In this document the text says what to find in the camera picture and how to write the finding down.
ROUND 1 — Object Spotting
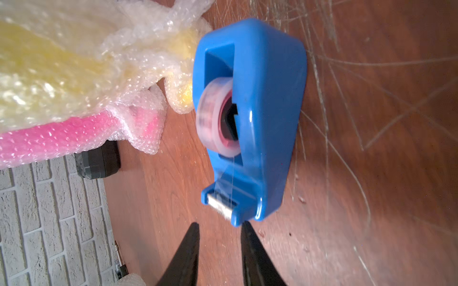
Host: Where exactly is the bubble wrap sheet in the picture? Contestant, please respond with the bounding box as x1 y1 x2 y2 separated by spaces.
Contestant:
114 274 146 286
1 1 212 132
0 83 168 170

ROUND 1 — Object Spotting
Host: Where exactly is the clear adhesive tape roll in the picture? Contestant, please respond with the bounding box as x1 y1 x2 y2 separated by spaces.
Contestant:
196 77 241 157

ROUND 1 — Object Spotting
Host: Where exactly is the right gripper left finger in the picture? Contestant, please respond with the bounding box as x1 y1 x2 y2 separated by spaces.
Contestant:
157 222 200 286

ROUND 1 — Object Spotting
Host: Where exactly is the yellow plastic wine glass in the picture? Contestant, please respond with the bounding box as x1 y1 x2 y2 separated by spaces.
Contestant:
1 21 198 132

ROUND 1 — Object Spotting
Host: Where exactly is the black handled screwdriver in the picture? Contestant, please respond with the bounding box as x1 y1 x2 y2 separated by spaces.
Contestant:
114 241 129 280

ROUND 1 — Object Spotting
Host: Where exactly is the black plastic tool case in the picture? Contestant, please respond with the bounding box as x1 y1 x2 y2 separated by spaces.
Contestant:
75 141 121 179

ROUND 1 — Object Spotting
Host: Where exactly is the blue tape dispenser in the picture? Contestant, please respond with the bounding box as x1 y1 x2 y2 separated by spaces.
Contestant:
193 19 307 226

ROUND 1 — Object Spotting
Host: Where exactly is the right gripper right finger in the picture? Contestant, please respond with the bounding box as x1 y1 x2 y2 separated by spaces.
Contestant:
240 221 286 286

